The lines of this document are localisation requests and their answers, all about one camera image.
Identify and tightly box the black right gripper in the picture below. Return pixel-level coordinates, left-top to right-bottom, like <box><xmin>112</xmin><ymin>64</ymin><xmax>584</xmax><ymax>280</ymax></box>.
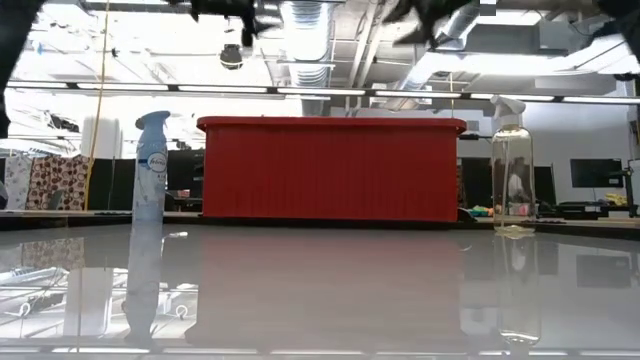
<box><xmin>383</xmin><ymin>0</ymin><xmax>482</xmax><ymax>49</ymax></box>

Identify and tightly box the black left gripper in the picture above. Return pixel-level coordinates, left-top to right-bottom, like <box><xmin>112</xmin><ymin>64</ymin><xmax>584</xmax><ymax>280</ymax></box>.
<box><xmin>188</xmin><ymin>0</ymin><xmax>277</xmax><ymax>49</ymax></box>

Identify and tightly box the red plastic laundry bin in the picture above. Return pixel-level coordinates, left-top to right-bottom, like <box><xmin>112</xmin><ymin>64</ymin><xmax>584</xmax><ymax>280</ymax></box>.
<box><xmin>196</xmin><ymin>115</ymin><xmax>468</xmax><ymax>224</ymax></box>

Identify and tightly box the dark dome ceiling lamp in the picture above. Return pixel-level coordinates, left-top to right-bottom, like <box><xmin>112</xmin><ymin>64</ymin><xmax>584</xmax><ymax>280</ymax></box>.
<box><xmin>219</xmin><ymin>43</ymin><xmax>245</xmax><ymax>70</ymax></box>

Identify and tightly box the blue air freshener spray bottle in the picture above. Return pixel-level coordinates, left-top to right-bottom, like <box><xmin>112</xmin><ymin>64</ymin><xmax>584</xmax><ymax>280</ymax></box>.
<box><xmin>132</xmin><ymin>110</ymin><xmax>172</xmax><ymax>225</ymax></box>

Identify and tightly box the clear spray bottle white trigger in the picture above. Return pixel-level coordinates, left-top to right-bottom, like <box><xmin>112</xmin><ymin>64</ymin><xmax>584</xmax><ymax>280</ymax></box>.
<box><xmin>488</xmin><ymin>94</ymin><xmax>537</xmax><ymax>237</ymax></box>

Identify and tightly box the floral patterned fabric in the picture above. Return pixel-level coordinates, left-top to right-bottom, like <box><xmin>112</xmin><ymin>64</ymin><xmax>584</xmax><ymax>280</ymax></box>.
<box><xmin>27</xmin><ymin>154</ymin><xmax>92</xmax><ymax>211</ymax></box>

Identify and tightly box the light wooden desk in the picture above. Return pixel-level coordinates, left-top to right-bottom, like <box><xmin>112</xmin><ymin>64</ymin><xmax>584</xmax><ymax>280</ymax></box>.
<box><xmin>0</xmin><ymin>208</ymin><xmax>201</xmax><ymax>219</ymax></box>

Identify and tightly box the white patterned fabric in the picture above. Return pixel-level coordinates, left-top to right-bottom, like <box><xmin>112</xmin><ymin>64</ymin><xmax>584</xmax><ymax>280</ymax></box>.
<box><xmin>2</xmin><ymin>155</ymin><xmax>34</xmax><ymax>210</ymax></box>

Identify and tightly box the silver ventilation duct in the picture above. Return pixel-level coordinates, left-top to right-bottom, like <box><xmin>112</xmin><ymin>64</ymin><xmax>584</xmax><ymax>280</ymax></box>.
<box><xmin>279</xmin><ymin>0</ymin><xmax>335</xmax><ymax>89</ymax></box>

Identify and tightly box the yellow cable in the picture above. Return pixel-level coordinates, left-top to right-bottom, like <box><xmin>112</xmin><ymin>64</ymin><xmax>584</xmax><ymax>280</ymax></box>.
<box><xmin>83</xmin><ymin>0</ymin><xmax>111</xmax><ymax>211</ymax></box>

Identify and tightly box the black wall monitor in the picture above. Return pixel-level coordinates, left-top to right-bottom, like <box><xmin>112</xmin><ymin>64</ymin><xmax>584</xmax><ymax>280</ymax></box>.
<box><xmin>569</xmin><ymin>158</ymin><xmax>624</xmax><ymax>190</ymax></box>

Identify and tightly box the black aluminium table frame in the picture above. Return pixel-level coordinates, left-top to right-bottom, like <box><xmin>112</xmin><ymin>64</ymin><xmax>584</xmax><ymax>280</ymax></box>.
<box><xmin>0</xmin><ymin>215</ymin><xmax>640</xmax><ymax>240</ymax></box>

